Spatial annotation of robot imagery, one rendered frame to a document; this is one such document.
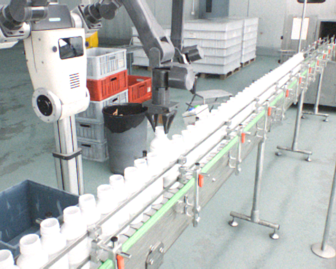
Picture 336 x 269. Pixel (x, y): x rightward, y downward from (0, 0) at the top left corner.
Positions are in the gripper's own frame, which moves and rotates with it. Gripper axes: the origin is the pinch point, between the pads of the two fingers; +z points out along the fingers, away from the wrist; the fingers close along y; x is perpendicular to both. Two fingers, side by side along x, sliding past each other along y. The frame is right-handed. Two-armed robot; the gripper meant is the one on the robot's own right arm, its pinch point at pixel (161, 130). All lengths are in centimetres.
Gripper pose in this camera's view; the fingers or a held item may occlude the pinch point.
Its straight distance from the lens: 113.6
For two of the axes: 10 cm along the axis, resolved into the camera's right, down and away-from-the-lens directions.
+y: 8.7, 1.7, -4.6
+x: 4.9, -3.0, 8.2
